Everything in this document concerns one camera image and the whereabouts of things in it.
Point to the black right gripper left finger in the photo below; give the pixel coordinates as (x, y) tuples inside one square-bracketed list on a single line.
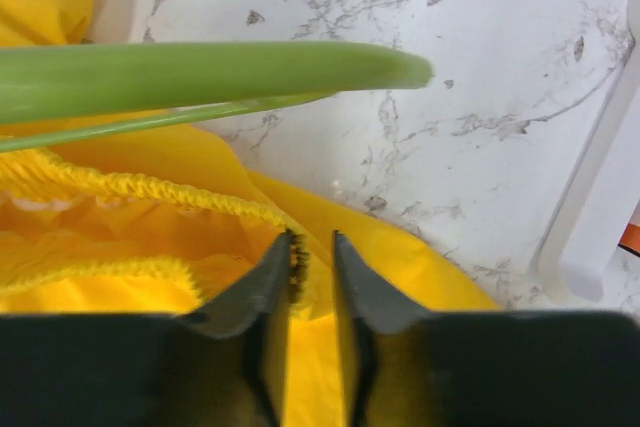
[(222, 364)]

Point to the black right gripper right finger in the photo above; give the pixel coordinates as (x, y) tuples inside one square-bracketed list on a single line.
[(403, 364)]

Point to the yellow shorts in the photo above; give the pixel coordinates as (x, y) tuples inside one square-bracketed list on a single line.
[(169, 217)]

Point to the silver clothes rack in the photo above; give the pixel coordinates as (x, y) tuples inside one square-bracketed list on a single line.
[(600, 198)]

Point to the green hanger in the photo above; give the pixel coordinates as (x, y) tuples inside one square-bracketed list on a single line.
[(174, 83)]

